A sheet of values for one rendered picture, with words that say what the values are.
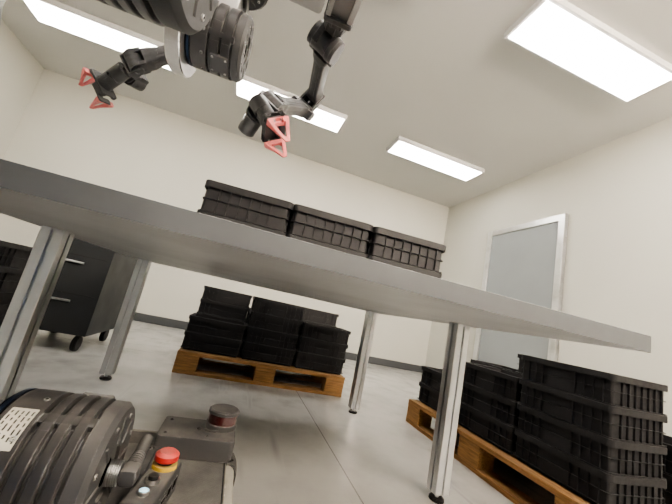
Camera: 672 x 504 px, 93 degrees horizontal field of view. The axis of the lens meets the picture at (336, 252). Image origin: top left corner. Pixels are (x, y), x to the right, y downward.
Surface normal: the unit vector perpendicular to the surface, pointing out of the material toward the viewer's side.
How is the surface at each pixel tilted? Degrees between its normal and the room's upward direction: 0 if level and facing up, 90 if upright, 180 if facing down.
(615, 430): 90
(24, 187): 90
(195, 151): 90
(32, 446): 53
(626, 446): 90
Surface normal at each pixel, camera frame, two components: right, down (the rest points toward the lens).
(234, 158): 0.29, -0.12
